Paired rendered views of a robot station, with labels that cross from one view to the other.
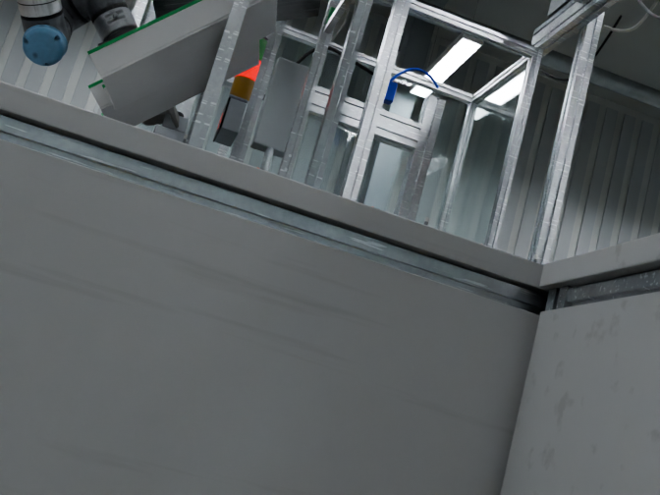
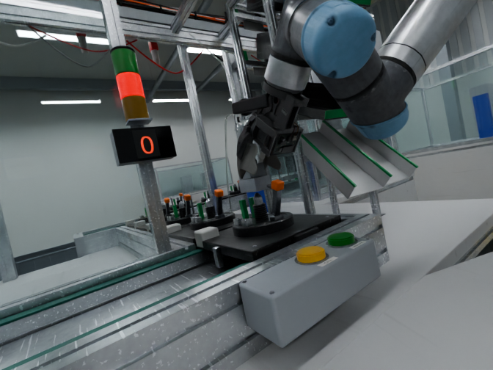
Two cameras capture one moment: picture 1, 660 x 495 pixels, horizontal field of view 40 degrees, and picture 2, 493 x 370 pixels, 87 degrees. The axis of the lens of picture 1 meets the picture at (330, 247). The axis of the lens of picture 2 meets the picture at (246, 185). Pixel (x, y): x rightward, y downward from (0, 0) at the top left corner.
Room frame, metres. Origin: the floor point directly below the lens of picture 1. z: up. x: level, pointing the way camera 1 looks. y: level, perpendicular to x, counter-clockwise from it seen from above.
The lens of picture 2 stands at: (1.94, 0.90, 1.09)
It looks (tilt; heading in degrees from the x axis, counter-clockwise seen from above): 2 degrees down; 247
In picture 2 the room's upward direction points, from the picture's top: 12 degrees counter-clockwise
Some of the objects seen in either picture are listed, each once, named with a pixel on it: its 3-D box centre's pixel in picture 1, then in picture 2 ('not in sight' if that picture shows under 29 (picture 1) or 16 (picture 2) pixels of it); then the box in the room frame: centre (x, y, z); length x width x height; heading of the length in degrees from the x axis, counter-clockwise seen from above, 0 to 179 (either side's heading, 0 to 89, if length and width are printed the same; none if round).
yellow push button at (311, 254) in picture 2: not in sight; (311, 257); (1.74, 0.59, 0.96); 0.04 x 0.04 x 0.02
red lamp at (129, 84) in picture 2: (248, 70); (130, 87); (1.91, 0.28, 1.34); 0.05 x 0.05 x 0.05
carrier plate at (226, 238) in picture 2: not in sight; (264, 231); (1.70, 0.36, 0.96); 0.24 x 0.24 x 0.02; 12
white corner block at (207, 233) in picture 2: not in sight; (207, 237); (1.81, 0.28, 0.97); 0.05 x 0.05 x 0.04; 12
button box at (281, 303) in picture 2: not in sight; (315, 278); (1.74, 0.59, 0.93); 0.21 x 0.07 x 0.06; 12
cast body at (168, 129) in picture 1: (177, 131); (250, 175); (1.70, 0.35, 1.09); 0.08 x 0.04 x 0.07; 102
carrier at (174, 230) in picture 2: not in sight; (210, 210); (1.75, 0.11, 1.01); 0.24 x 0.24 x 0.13; 12
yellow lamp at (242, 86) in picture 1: (242, 90); (136, 110); (1.91, 0.28, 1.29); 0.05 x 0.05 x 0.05
